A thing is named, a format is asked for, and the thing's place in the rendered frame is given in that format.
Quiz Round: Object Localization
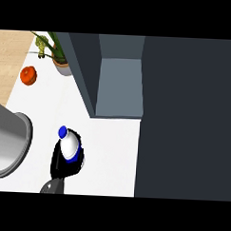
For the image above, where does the large grey metal pot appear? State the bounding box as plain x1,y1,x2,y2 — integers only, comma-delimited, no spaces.
0,100,35,182

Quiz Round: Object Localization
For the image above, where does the orange pumpkin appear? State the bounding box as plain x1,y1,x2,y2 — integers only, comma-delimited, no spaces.
19,65,39,87

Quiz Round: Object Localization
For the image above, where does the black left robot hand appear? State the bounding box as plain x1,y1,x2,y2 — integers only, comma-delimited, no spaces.
49,127,87,182

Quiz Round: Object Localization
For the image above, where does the white blue-capped water bottle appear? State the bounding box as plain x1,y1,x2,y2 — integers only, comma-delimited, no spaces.
56,125,83,164

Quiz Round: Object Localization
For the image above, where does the dark grey cabinet door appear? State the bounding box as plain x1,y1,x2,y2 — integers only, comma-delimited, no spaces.
133,36,231,202

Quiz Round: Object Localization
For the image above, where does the dark grey open cabinet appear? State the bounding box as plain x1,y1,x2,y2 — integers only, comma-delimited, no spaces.
50,32,147,122

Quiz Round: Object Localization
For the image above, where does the green potted plant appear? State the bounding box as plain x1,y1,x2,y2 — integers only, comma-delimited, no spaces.
28,31,75,78

